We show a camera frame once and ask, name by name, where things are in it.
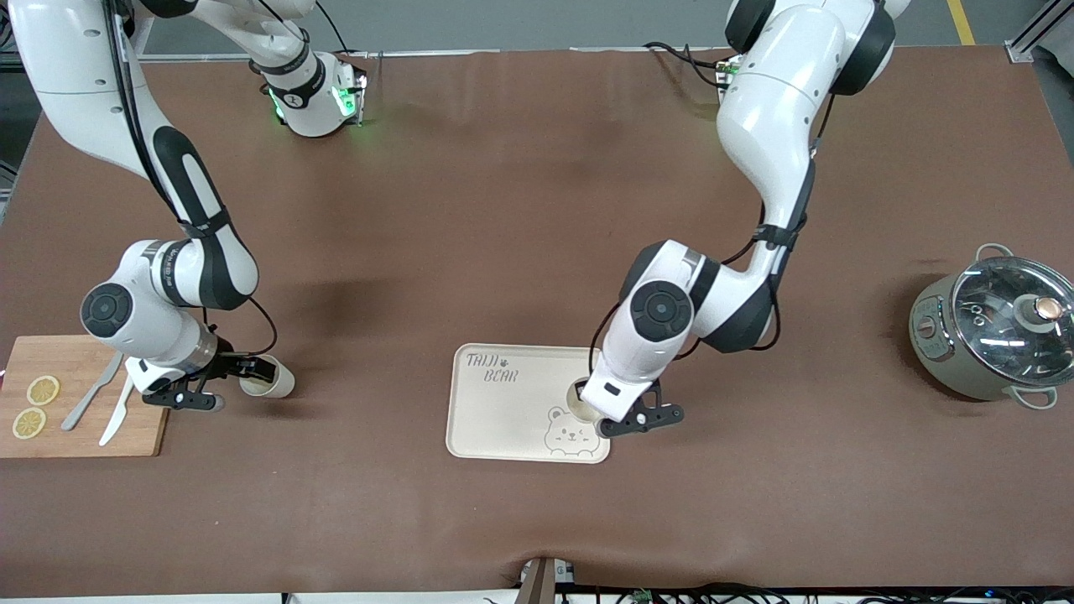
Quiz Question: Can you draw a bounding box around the white plastic cup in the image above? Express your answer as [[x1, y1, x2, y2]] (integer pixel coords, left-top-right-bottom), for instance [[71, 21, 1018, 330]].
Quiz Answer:
[[239, 357, 296, 400], [567, 376, 607, 422]]

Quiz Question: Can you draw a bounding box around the cream tray with bear print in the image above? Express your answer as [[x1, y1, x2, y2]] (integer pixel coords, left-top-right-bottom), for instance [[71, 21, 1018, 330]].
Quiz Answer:
[[445, 343, 613, 465]]

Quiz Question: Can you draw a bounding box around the white plastic knife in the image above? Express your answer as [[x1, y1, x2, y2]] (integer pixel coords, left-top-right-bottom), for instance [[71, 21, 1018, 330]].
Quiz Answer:
[[98, 373, 139, 447]]

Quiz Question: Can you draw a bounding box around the grey plastic knife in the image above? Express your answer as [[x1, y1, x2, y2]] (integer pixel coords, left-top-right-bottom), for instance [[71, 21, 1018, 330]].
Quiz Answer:
[[60, 354, 125, 432]]

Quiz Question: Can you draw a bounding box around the bamboo cutting board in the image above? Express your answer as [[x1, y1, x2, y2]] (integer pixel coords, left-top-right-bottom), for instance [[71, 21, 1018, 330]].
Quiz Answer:
[[0, 333, 185, 459]]

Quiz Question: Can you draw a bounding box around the grey-green cooking pot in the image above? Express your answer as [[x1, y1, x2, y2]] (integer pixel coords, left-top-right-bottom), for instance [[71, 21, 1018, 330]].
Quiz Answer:
[[909, 242, 1074, 411]]

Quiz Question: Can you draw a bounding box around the glass pot lid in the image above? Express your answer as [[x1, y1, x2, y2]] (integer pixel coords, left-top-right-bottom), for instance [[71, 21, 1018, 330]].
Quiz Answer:
[[951, 258, 1074, 388]]

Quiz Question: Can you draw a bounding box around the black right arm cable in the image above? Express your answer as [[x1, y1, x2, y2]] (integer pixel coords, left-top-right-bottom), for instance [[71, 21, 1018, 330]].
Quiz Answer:
[[101, 0, 279, 360]]

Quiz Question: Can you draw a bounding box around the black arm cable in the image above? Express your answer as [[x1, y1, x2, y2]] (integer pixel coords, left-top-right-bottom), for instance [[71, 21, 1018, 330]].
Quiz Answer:
[[590, 84, 827, 378], [101, 0, 279, 360]]

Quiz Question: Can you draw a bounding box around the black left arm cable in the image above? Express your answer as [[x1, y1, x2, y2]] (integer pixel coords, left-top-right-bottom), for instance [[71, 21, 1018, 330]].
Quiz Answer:
[[590, 84, 827, 378]]

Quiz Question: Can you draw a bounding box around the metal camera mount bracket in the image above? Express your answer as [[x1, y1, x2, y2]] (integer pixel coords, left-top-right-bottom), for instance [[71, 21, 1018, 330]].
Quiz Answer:
[[518, 555, 577, 604]]

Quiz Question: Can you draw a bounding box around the black base cable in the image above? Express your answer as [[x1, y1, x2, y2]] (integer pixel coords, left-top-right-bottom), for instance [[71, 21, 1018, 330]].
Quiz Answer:
[[315, 0, 355, 58], [643, 40, 731, 90]]

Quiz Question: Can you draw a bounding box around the aluminium frame profile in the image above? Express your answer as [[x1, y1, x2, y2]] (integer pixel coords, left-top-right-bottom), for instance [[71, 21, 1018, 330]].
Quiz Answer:
[[1007, 0, 1074, 64]]

